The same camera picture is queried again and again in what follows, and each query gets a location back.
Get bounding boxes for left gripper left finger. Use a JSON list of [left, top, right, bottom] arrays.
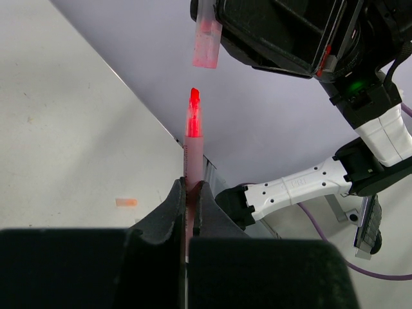
[[1, 179, 185, 308]]

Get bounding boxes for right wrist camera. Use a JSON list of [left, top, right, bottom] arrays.
[[353, 194, 382, 260]]

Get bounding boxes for pink pen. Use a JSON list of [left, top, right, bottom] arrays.
[[183, 88, 203, 262]]

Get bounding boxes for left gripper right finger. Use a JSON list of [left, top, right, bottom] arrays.
[[189, 181, 359, 308]]

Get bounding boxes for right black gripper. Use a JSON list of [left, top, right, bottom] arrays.
[[190, 1, 364, 79]]

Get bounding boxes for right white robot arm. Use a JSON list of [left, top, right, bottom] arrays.
[[190, 1, 411, 229]]

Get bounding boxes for pink pen cap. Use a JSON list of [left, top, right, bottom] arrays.
[[192, 0, 222, 69]]

